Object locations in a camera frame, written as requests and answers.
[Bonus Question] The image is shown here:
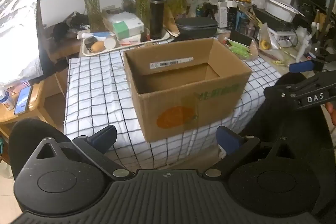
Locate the white carton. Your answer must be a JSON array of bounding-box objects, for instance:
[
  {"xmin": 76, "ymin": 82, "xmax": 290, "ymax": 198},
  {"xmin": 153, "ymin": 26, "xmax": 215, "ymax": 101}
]
[{"xmin": 217, "ymin": 1, "xmax": 229, "ymax": 28}]

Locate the white plastic wrapped pack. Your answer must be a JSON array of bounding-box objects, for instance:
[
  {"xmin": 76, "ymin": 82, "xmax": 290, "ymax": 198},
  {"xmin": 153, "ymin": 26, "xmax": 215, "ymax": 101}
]
[{"xmin": 106, "ymin": 12, "xmax": 137, "ymax": 25}]

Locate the cream plastic tray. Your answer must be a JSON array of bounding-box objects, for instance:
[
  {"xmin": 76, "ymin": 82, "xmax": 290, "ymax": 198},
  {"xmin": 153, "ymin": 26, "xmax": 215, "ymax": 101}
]
[{"xmin": 79, "ymin": 27, "xmax": 176, "ymax": 57}]

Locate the brown paper bag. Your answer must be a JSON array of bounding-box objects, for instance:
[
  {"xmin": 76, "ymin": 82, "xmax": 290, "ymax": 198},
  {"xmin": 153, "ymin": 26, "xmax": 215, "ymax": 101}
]
[{"xmin": 164, "ymin": 6, "xmax": 181, "ymax": 36}]

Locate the white plastic container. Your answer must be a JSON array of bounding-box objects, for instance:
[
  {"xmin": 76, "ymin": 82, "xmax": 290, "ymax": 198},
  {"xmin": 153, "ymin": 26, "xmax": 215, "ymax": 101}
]
[{"xmin": 264, "ymin": 0, "xmax": 305, "ymax": 23}]

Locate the black padded chair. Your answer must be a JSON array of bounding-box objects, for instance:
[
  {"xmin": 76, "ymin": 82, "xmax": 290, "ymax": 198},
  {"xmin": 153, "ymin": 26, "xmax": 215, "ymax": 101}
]
[{"xmin": 236, "ymin": 72, "xmax": 336, "ymax": 161}]

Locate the black fuzzy hat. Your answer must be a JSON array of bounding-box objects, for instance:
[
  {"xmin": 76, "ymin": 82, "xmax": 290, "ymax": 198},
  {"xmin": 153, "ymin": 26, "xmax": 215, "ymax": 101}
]
[{"xmin": 51, "ymin": 22, "xmax": 70, "ymax": 42}]

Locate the brown cardboard box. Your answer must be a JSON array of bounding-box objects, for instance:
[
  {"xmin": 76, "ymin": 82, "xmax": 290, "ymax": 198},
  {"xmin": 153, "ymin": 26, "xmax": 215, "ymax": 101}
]
[{"xmin": 123, "ymin": 38, "xmax": 252, "ymax": 143}]

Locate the black padded stool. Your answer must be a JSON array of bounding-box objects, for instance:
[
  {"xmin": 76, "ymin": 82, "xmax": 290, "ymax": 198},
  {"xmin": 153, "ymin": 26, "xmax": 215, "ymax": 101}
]
[{"xmin": 8, "ymin": 119, "xmax": 72, "ymax": 180}]

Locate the wooden desk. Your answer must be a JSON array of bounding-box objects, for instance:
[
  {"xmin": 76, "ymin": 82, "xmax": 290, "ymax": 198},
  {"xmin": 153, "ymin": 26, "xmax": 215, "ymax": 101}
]
[{"xmin": 43, "ymin": 30, "xmax": 84, "ymax": 98}]

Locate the white black checked tablecloth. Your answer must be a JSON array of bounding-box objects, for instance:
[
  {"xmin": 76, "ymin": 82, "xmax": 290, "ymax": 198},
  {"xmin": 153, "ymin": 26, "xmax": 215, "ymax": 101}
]
[{"xmin": 64, "ymin": 34, "xmax": 282, "ymax": 169}]

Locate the grey zip case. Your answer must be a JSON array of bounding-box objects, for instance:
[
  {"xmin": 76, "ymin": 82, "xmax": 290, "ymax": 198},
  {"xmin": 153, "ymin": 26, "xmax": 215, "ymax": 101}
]
[{"xmin": 175, "ymin": 17, "xmax": 219, "ymax": 38}]

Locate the black round cylinder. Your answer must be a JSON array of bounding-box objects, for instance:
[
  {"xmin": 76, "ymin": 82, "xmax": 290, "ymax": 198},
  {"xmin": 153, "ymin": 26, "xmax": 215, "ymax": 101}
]
[{"xmin": 84, "ymin": 36, "xmax": 97, "ymax": 49}]

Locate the person's right hand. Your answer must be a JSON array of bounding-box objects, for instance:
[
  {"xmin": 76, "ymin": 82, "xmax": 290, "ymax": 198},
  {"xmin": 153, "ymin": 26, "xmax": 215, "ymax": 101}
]
[{"xmin": 325, "ymin": 102, "xmax": 336, "ymax": 127}]

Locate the small black tripod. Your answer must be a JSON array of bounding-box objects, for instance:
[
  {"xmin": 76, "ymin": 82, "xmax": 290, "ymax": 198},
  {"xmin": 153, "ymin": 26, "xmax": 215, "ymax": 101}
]
[{"xmin": 203, "ymin": 3, "xmax": 218, "ymax": 20}]

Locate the red white flat box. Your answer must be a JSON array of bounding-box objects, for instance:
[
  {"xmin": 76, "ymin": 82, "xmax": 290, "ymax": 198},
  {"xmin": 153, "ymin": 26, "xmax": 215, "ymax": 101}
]
[{"xmin": 118, "ymin": 34, "xmax": 142, "ymax": 46}]

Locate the white blue spray bottle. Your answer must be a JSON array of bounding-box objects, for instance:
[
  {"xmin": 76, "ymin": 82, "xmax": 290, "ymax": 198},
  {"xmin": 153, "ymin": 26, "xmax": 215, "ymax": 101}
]
[{"xmin": 77, "ymin": 32, "xmax": 116, "ymax": 40}]

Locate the green white tissue box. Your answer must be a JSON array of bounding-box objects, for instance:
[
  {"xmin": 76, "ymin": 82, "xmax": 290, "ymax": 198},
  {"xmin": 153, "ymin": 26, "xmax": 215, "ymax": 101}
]
[{"xmin": 112, "ymin": 17, "xmax": 145, "ymax": 40}]

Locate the clear bag of green snacks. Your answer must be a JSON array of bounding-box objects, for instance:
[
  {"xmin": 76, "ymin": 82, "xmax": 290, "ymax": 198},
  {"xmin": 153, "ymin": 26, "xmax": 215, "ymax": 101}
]
[{"xmin": 219, "ymin": 35, "xmax": 259, "ymax": 61}]

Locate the small black box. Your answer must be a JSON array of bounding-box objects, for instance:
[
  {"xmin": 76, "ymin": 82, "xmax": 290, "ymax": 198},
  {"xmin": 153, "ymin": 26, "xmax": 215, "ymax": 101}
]
[{"xmin": 230, "ymin": 30, "xmax": 253, "ymax": 46}]

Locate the tan round pouch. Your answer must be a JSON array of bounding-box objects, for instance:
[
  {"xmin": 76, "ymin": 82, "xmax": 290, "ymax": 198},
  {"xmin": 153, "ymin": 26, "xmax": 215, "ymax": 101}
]
[{"xmin": 89, "ymin": 41, "xmax": 106, "ymax": 53}]

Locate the wooden side table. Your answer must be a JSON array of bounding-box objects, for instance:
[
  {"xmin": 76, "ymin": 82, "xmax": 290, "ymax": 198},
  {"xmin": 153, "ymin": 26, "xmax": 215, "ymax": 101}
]
[{"xmin": 0, "ymin": 79, "xmax": 57, "ymax": 140}]

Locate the blue carton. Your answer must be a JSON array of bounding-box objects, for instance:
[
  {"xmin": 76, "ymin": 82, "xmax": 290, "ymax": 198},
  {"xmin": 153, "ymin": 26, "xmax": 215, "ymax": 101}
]
[{"xmin": 236, "ymin": 10, "xmax": 248, "ymax": 31}]

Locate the black thermos bottle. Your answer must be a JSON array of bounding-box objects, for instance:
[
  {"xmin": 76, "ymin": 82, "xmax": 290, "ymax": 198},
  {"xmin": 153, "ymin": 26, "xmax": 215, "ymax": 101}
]
[{"xmin": 150, "ymin": 0, "xmax": 168, "ymax": 40}]

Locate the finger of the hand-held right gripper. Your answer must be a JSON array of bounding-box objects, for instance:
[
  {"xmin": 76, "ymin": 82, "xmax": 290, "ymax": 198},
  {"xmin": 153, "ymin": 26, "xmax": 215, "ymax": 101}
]
[
  {"xmin": 264, "ymin": 83, "xmax": 300, "ymax": 109},
  {"xmin": 289, "ymin": 59, "xmax": 336, "ymax": 73}
]

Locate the white round jar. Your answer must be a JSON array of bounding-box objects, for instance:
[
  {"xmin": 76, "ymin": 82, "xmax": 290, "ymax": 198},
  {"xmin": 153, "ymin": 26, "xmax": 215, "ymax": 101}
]
[{"xmin": 104, "ymin": 35, "xmax": 117, "ymax": 50}]

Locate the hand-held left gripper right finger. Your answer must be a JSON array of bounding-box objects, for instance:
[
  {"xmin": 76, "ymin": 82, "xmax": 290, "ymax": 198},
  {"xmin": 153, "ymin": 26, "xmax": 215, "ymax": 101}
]
[{"xmin": 202, "ymin": 126, "xmax": 297, "ymax": 180}]

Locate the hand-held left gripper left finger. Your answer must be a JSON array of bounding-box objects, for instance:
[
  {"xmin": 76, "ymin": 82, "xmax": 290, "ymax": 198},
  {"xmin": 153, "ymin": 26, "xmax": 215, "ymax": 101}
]
[{"xmin": 35, "ymin": 124, "xmax": 133, "ymax": 180}]

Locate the smartphone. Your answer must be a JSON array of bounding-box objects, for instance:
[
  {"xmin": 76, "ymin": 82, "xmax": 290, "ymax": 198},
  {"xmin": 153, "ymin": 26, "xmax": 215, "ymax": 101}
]
[{"xmin": 14, "ymin": 86, "xmax": 33, "ymax": 115}]

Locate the white stand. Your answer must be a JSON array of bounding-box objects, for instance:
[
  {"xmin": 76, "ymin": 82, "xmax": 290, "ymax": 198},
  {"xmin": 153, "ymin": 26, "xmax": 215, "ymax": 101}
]
[{"xmin": 296, "ymin": 22, "xmax": 319, "ymax": 62}]

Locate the clear water bottle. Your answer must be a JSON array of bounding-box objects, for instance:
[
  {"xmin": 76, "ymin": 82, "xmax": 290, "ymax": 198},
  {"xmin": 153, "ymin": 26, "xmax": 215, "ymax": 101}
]
[{"xmin": 0, "ymin": 86, "xmax": 15, "ymax": 111}]

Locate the dark glass jar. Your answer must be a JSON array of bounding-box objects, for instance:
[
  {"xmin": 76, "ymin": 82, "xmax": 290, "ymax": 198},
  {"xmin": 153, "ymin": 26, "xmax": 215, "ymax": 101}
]
[{"xmin": 121, "ymin": 0, "xmax": 135, "ymax": 13}]

